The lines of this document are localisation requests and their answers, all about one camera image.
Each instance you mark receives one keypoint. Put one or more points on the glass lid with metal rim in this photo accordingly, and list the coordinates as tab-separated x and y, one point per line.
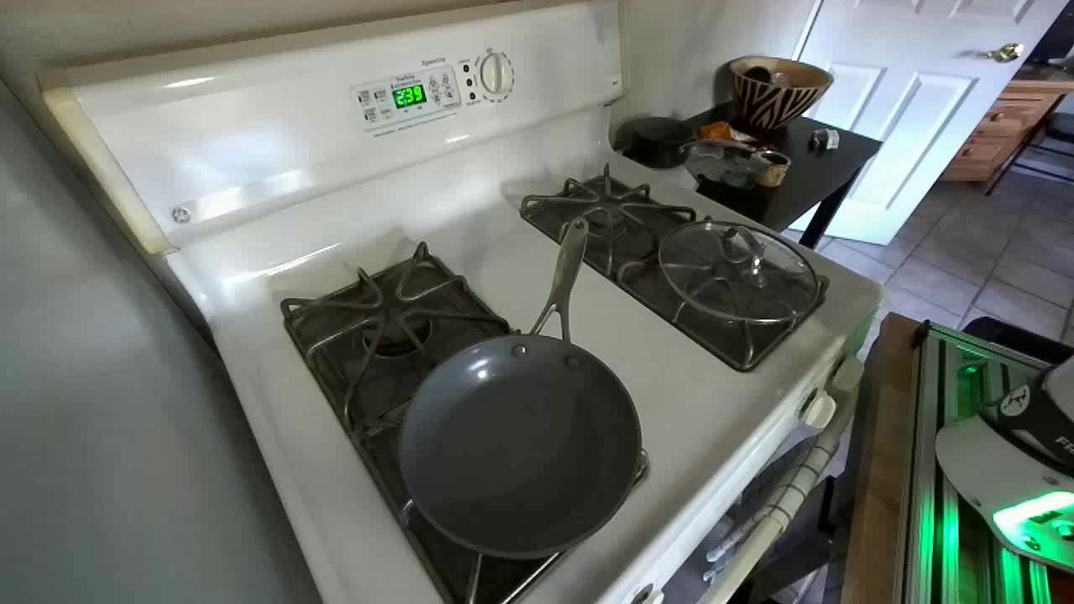
714	287

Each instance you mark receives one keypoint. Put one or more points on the gray nonstick frying pan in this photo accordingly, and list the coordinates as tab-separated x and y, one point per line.
514	448

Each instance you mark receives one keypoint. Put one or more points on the black cast iron burner grate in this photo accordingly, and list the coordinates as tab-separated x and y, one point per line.
361	315
580	210

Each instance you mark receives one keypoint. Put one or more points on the white gas stove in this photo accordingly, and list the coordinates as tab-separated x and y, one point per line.
683	390

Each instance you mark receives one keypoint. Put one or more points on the small black pot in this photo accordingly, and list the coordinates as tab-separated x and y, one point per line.
655	138

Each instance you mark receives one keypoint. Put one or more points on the white oven dial knob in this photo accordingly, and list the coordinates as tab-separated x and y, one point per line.
493	75

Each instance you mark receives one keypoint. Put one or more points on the green oven clock display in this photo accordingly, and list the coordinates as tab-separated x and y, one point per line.
406	94

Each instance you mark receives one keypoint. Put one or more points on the small orange item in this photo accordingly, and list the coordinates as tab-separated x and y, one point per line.
714	131

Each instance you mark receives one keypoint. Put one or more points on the small tan rimmed cup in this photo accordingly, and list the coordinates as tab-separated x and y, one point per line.
774	170

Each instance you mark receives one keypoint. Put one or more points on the black side table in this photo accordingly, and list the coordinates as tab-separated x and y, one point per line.
811	178

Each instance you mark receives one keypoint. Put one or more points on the patterned wooden bowl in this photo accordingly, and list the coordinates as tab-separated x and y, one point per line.
774	94

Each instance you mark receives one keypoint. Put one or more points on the small dark metal object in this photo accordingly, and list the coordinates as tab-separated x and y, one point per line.
822	138

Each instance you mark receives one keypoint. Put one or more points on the wooden board edge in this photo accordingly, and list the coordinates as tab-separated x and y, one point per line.
878	472

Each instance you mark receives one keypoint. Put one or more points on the white panel door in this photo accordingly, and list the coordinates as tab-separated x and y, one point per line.
918	113

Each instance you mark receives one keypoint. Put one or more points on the wooden cabinet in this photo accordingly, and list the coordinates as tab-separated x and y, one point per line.
995	128

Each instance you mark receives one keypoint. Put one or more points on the metal door knob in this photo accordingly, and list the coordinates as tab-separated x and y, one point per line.
1008	52

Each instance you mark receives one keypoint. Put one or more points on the metal robot cart frame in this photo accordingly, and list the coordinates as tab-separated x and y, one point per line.
926	503

